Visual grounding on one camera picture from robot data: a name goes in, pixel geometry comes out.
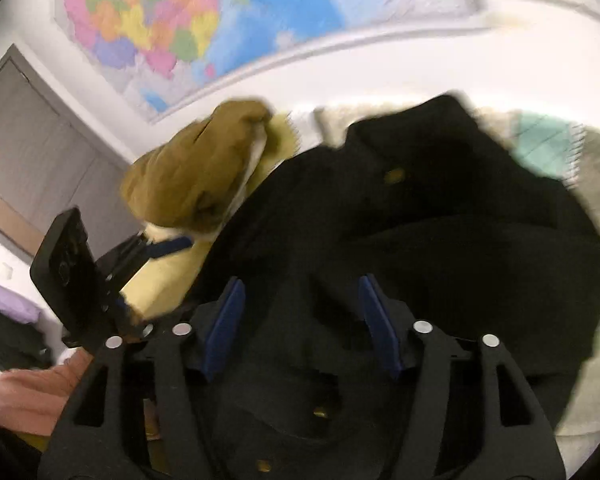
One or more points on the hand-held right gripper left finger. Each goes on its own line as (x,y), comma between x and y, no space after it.
(225,330)

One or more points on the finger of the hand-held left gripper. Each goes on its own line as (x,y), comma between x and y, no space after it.
(172,246)
(121,307)

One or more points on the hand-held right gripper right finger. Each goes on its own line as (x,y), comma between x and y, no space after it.
(380,330)

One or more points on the olive green jacket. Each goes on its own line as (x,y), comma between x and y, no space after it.
(190,175)

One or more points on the black coat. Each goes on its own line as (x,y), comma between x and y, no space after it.
(430,235)

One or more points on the person's left forearm pink sleeve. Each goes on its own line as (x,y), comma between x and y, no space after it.
(25,395)

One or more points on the purple cloth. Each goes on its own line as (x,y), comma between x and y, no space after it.
(5,297)

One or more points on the dark cloth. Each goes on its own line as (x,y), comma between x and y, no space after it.
(10,340)

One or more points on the grey door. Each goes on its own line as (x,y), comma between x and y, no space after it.
(30,150)

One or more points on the beige and teal patterned bedspread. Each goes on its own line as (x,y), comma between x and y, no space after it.
(595,170)

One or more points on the colourful wall map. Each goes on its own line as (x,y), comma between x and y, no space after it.
(180,20)

